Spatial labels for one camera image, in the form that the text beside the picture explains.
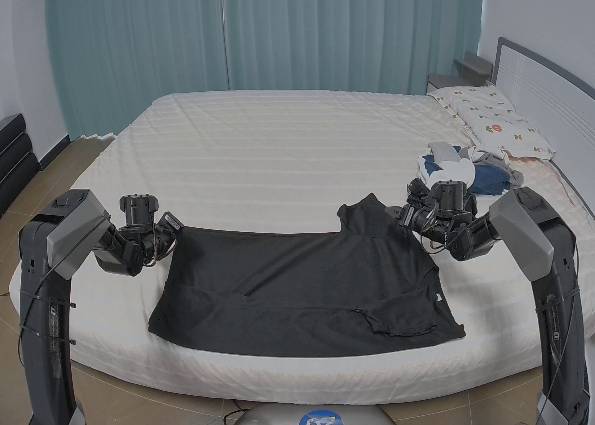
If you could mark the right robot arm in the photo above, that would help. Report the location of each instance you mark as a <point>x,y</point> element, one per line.
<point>525,228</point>

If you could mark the white printed pillow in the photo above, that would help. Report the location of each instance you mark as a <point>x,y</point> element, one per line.
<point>492,119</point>

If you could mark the bed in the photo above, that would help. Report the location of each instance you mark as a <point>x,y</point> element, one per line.
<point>279,144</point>

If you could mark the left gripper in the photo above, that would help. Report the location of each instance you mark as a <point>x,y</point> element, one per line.
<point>166,235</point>

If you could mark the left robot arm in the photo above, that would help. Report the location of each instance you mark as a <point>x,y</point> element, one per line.
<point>69,228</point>

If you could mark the shiny black garment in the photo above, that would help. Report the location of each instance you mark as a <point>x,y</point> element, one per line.
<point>416,188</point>

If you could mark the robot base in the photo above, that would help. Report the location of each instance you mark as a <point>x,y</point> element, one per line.
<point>279,417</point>

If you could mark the pile of clothes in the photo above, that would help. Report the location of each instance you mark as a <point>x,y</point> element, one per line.
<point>488,179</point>

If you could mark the black chest of drawers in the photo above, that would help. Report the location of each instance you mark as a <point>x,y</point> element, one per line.
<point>16,158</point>

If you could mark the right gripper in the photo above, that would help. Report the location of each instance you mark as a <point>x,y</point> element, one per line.
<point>418,221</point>

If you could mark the black T-shirt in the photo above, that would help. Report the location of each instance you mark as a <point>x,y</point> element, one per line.
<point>302,274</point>

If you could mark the grey bedside table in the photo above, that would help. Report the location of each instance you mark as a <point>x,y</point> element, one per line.
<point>444,80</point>

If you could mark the blue-green curtain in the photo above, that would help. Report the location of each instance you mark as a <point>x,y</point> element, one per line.
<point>325,19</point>

